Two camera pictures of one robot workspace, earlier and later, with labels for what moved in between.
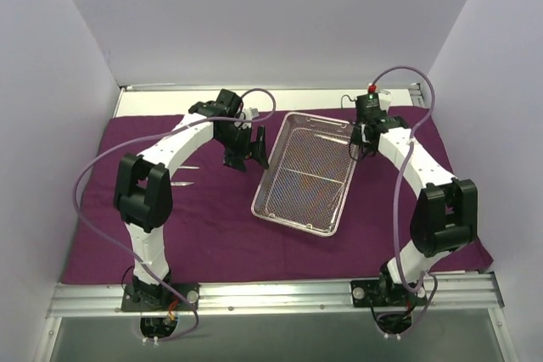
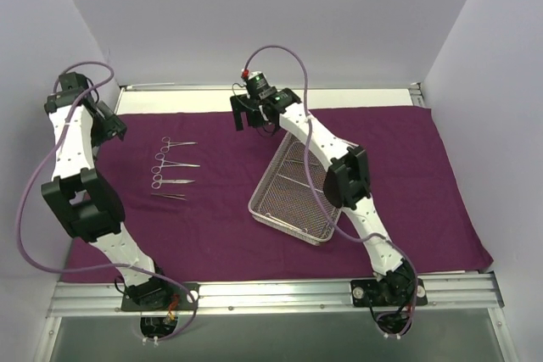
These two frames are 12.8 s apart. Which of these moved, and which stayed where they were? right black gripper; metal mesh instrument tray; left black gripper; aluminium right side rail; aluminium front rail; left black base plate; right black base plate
Moved: metal mesh instrument tray; left black gripper; right black gripper
Stayed: aluminium front rail; left black base plate; aluminium right side rail; right black base plate
